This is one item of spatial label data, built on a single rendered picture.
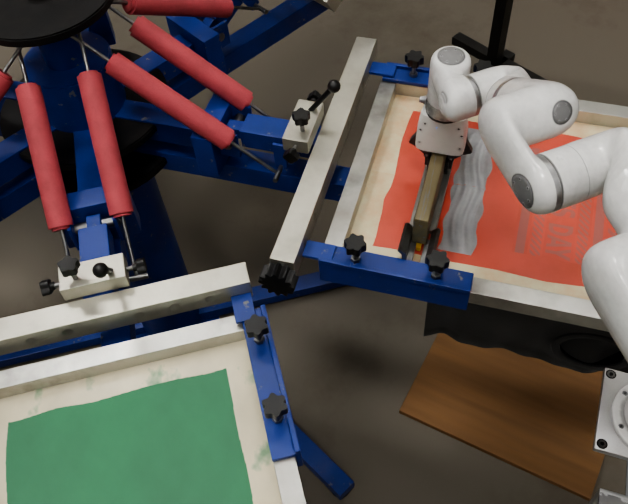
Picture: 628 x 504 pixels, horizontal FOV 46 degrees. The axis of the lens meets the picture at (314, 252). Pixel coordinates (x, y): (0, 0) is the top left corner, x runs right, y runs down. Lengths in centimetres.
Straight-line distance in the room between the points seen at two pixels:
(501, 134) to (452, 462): 144
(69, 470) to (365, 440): 117
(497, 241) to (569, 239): 15
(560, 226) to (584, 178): 56
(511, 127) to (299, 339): 158
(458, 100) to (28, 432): 97
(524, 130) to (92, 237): 87
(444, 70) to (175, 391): 77
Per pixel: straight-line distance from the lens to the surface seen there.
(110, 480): 140
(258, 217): 285
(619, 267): 95
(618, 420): 122
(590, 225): 166
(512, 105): 112
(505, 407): 244
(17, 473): 146
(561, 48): 360
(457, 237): 158
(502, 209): 164
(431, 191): 152
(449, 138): 154
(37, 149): 160
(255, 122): 169
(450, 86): 137
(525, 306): 148
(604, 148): 111
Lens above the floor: 221
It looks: 54 degrees down
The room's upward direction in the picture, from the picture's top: 6 degrees counter-clockwise
